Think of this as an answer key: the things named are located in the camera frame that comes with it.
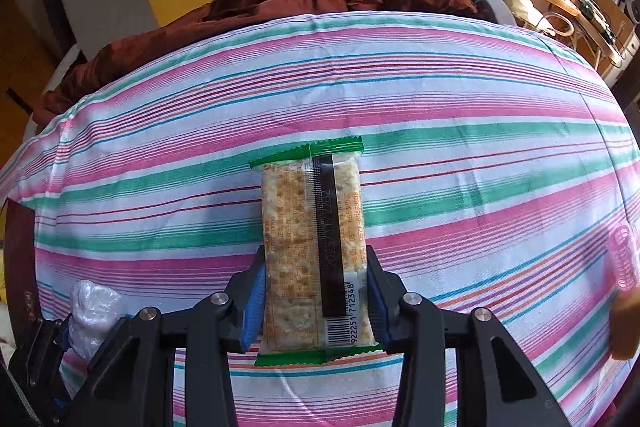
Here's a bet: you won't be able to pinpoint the clear plastic bag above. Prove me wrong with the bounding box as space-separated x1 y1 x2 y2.
68 280 124 361

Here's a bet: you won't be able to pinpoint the cracker pack green ends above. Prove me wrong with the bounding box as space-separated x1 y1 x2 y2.
250 136 378 367

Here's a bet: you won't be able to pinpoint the dark red storage box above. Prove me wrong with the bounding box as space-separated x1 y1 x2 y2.
3 199 41 340

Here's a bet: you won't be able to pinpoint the yellow sponge block far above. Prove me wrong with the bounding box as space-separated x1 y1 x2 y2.
608 288 640 361

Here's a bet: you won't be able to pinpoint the pink hair roller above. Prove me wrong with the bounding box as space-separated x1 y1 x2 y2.
606 221 639 293

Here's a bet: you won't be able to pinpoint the striped colourful tablecloth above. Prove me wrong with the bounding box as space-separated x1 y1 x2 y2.
1 12 639 426

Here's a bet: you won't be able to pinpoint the wooden side desk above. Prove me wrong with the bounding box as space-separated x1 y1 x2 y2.
516 0 639 87

